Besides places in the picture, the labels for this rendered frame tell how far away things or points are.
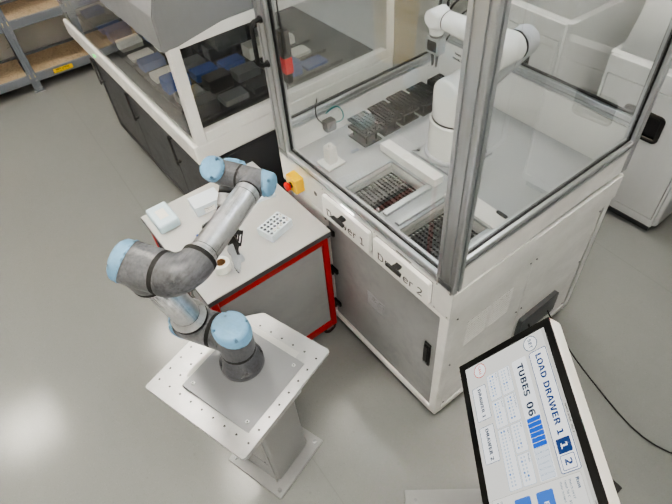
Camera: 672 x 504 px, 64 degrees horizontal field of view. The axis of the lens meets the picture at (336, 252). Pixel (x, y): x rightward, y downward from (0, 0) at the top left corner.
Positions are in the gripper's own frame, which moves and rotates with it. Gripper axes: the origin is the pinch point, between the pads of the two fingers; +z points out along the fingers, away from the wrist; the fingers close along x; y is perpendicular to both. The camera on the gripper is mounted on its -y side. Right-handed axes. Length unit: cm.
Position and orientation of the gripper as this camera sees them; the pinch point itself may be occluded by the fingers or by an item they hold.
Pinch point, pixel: (216, 270)
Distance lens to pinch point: 170.3
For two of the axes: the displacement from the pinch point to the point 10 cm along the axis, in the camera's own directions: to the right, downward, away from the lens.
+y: 3.2, 0.7, 9.5
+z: -1.3, 9.9, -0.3
